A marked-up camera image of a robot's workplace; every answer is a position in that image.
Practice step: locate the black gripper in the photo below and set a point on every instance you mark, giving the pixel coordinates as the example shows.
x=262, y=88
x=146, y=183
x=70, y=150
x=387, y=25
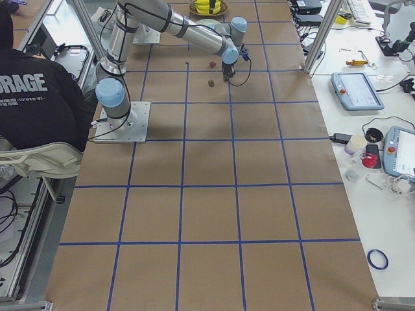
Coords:
x=226, y=68

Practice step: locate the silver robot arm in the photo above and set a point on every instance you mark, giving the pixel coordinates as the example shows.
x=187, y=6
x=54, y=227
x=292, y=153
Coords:
x=150, y=52

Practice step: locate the light green plate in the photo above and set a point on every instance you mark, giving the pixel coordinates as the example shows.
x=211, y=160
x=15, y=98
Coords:
x=208, y=22

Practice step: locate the wicker fruit basket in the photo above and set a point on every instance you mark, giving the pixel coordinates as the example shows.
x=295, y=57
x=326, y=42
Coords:
x=224, y=9

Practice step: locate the yellow banana bunch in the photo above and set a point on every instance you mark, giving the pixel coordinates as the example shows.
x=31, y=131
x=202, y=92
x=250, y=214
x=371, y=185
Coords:
x=207, y=7

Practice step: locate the blue teach pendant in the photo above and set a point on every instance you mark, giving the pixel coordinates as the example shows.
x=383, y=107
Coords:
x=398, y=155
x=356, y=92

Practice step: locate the black power adapter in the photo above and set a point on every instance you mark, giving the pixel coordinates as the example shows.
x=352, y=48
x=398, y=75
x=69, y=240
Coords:
x=340, y=138

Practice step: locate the white paper cup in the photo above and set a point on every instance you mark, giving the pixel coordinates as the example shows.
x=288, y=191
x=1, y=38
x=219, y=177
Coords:
x=355, y=144

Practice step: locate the red round object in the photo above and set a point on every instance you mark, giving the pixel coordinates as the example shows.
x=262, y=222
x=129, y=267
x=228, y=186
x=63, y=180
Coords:
x=370, y=161

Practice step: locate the person in black jacket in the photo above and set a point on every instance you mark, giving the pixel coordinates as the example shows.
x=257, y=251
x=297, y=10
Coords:
x=40, y=102

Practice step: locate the grey office chair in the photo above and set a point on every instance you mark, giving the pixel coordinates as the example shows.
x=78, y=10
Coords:
x=50, y=161

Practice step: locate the blue tape roll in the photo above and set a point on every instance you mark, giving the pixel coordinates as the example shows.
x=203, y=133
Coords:
x=377, y=259

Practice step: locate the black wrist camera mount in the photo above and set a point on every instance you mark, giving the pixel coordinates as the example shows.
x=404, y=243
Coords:
x=244, y=53

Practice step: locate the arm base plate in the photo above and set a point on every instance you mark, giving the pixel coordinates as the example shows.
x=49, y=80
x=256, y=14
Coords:
x=146, y=36
x=133, y=129

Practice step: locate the aluminium frame post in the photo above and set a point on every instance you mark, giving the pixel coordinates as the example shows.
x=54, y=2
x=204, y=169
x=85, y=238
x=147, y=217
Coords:
x=324, y=29

